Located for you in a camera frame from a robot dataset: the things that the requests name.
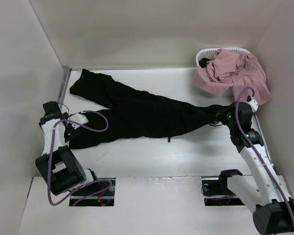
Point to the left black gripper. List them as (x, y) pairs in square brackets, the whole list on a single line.
[(71, 132)]

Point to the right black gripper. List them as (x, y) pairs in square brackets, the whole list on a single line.
[(221, 114)]

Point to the black trousers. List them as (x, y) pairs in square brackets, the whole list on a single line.
[(130, 113)]

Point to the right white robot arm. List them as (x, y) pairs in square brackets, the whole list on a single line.
[(270, 203)]

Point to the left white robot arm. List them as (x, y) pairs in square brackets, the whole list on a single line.
[(66, 171)]

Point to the pink trousers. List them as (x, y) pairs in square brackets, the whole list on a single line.
[(232, 71)]

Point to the white laundry basket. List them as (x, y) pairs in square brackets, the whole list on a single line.
[(208, 53)]

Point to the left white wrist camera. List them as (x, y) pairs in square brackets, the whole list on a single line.
[(78, 118)]

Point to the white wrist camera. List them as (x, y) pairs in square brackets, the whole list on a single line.
[(251, 101), (78, 118)]

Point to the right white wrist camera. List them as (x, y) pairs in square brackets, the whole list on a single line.
[(251, 101)]

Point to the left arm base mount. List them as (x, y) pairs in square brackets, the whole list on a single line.
[(100, 194)]

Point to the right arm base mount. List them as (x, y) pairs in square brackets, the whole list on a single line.
[(214, 196)]

